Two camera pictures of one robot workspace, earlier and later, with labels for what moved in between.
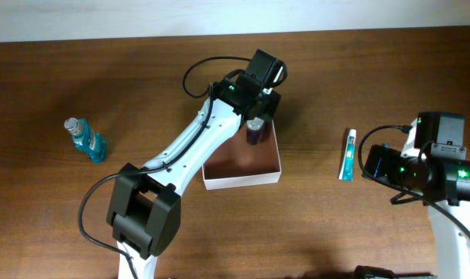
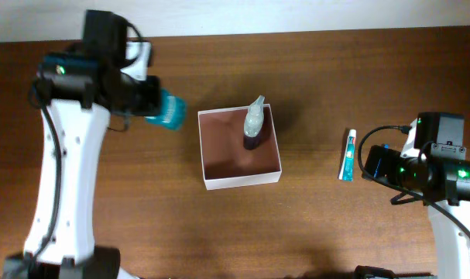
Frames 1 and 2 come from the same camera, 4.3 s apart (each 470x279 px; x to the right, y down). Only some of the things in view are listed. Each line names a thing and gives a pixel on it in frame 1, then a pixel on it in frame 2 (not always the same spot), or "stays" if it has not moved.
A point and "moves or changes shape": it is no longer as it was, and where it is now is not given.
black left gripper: (270, 110) -> (152, 105)
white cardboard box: (237, 163) stays
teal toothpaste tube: (347, 169) stays
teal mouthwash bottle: (88, 141) moves or changes shape
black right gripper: (384, 173) stays
